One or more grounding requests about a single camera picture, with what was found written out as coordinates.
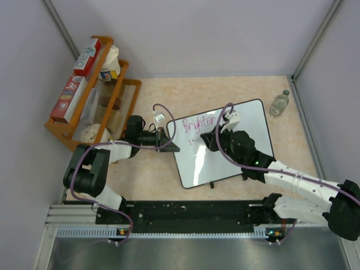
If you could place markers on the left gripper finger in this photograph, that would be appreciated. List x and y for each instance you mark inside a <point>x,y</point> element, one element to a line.
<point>164,139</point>
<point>172,147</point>

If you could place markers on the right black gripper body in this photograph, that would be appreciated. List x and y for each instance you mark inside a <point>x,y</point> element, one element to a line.
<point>224,140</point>

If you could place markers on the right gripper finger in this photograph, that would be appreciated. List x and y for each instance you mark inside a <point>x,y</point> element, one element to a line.
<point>211,134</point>
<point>210,142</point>

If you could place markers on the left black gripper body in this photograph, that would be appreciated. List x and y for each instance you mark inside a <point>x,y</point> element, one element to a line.
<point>151,139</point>

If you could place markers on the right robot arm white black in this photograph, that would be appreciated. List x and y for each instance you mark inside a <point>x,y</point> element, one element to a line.
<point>331,204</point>

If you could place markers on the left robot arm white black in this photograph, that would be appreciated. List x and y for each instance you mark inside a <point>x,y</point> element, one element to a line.
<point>87,171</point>

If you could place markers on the orange wooden shelf rack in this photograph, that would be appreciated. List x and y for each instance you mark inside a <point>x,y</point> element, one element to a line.
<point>125,89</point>

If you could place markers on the white crumpled bag lower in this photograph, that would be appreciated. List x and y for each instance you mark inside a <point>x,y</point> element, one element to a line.
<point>90,132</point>

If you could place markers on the clear plastic box on shelf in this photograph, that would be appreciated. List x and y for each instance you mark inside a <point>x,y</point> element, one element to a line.
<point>90,107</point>

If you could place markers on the red 3D toothpaste box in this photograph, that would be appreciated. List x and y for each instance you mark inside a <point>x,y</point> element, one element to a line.
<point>68,100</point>

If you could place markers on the red white toothpaste box upper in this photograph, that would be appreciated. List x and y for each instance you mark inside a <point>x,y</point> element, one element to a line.
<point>87,57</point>

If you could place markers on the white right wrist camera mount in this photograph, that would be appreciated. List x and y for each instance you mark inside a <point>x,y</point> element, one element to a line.
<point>231,120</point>

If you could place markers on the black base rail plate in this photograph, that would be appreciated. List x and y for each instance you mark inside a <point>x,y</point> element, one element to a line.
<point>219,216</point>

